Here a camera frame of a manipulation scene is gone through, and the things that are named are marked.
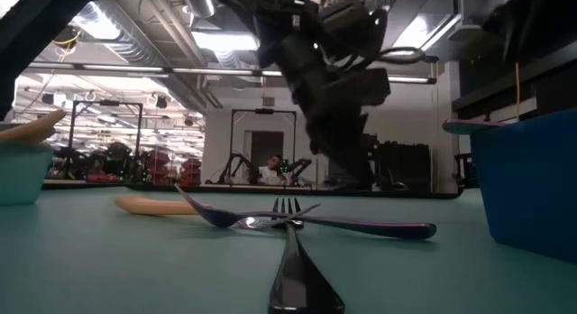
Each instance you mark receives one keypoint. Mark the silver ventilation duct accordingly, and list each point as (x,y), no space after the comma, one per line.
(135,43)

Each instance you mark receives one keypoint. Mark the black cabinet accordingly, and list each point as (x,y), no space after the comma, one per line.
(405,169)

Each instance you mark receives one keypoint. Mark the iridescent fork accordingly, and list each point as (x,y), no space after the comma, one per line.
(383,229)
(455,126)
(491,122)

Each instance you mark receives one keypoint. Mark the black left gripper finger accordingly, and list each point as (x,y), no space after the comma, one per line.
(354,151)
(321,138)

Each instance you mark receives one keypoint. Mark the red storage bins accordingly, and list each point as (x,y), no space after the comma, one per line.
(191,172)

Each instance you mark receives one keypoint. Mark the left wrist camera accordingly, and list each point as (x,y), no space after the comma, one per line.
(356,27)

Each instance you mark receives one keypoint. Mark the black fork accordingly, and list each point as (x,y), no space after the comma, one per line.
(297,278)

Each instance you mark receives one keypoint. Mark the black table frame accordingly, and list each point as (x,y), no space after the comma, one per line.
(428,194)

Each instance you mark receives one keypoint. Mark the teal plastic bin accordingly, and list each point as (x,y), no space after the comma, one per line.
(22,174)

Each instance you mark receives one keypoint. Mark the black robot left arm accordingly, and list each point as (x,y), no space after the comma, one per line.
(40,30)

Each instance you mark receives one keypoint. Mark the long ceiling light bar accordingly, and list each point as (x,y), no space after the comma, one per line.
(112,67)

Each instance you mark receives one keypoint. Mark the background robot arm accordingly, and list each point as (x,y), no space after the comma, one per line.
(239,163)
(299,166)

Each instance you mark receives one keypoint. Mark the bright ceiling light panel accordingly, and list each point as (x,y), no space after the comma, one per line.
(225,41)

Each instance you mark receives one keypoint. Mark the person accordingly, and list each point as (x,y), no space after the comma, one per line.
(118,154)
(272,172)

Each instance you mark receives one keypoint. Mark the black gantry frame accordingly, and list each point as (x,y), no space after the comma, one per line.
(263,110)
(108,103)

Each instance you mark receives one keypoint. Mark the black chair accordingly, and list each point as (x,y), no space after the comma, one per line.
(466,174)

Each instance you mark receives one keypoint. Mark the black ceiling camera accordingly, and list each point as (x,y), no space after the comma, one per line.
(433,59)

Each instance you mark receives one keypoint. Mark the teal green table mat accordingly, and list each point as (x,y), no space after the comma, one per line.
(451,269)

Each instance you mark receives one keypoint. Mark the blue plastic bin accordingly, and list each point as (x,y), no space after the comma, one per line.
(527,183)

